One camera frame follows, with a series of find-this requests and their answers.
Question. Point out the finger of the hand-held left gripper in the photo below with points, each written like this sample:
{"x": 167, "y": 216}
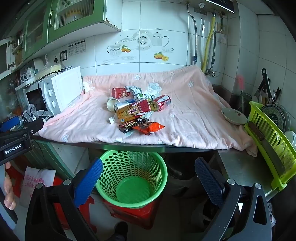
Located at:
{"x": 34, "y": 126}

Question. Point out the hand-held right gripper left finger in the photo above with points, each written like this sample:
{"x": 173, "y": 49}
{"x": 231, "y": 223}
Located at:
{"x": 89, "y": 179}

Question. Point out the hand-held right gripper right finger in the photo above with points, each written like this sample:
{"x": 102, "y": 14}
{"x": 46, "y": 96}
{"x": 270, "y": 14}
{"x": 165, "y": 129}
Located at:
{"x": 208, "y": 179}

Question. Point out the green plastic basket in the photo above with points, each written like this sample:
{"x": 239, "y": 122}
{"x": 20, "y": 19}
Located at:
{"x": 129, "y": 190}

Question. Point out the black cardboard box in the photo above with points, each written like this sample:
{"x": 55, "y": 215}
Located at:
{"x": 131, "y": 125}

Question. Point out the orange snack packet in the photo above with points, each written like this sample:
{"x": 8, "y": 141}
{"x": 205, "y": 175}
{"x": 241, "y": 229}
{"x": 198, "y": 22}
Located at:
{"x": 150, "y": 127}

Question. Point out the white paper cup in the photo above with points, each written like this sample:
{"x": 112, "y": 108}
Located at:
{"x": 112, "y": 104}

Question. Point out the blue silver drink can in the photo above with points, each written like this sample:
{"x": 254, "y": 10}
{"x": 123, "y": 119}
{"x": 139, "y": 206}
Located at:
{"x": 129, "y": 101}

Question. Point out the red soda can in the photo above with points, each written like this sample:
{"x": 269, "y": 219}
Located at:
{"x": 160, "y": 103}

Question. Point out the red printed plastic cup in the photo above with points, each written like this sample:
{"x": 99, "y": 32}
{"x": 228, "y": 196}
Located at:
{"x": 119, "y": 92}

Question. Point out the silver foil wrapper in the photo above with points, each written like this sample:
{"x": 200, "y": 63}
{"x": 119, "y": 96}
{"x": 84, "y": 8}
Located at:
{"x": 134, "y": 90}

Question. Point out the white green milk carton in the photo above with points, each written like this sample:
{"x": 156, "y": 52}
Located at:
{"x": 148, "y": 96}

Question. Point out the person's left hand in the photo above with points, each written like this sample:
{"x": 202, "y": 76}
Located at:
{"x": 9, "y": 192}

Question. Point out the white bag with red print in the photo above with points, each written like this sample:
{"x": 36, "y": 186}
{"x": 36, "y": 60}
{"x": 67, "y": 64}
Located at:
{"x": 34, "y": 185}

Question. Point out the white microwave oven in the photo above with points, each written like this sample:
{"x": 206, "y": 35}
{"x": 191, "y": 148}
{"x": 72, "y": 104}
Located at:
{"x": 66, "y": 90}

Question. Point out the red plastic stool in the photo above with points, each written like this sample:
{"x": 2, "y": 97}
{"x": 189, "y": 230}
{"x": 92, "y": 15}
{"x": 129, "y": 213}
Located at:
{"x": 136, "y": 215}

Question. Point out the black shoe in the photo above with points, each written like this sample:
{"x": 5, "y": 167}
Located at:
{"x": 119, "y": 231}

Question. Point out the pink flower printed blanket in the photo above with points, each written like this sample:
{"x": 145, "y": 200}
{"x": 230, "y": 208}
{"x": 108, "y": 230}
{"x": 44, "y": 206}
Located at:
{"x": 185, "y": 120}

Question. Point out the steel cleaver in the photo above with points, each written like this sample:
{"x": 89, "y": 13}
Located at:
{"x": 270, "y": 153}

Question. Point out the white ceramic bowl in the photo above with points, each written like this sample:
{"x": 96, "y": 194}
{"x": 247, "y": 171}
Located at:
{"x": 233, "y": 115}

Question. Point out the green plastic dish rack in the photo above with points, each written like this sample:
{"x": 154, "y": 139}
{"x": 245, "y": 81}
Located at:
{"x": 266, "y": 129}

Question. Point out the black frying pan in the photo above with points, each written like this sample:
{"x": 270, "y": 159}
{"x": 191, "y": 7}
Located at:
{"x": 272, "y": 115}

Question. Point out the dark bottle with red cap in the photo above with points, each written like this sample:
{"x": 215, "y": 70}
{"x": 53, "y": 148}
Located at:
{"x": 241, "y": 83}

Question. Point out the metal pipe with valve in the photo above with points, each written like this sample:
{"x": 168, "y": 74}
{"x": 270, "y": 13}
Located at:
{"x": 214, "y": 41}

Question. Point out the white wall socket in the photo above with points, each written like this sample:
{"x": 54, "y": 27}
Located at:
{"x": 56, "y": 59}

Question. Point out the black wall socket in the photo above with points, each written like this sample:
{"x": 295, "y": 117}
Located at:
{"x": 63, "y": 55}

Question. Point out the printed wall label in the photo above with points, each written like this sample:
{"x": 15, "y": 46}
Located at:
{"x": 77, "y": 47}

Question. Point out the green wall cabinet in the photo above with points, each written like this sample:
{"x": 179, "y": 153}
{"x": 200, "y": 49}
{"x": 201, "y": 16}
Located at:
{"x": 76, "y": 14}

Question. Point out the wall water heater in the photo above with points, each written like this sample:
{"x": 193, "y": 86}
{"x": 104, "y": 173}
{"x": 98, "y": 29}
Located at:
{"x": 215, "y": 4}

